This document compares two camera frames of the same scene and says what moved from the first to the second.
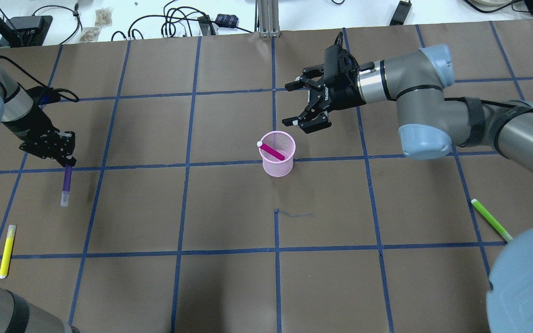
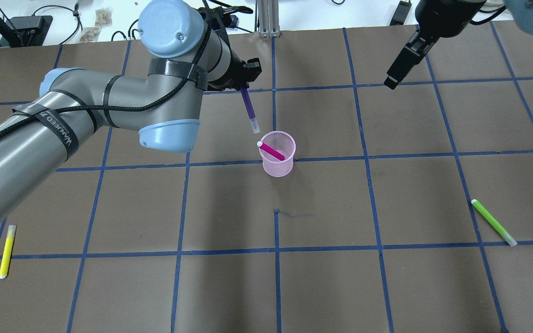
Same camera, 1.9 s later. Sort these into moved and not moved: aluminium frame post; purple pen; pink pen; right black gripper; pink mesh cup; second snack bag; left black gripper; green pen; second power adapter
Moved: left black gripper; right black gripper; purple pen
Not moved: second snack bag; aluminium frame post; second power adapter; pink mesh cup; green pen; pink pen
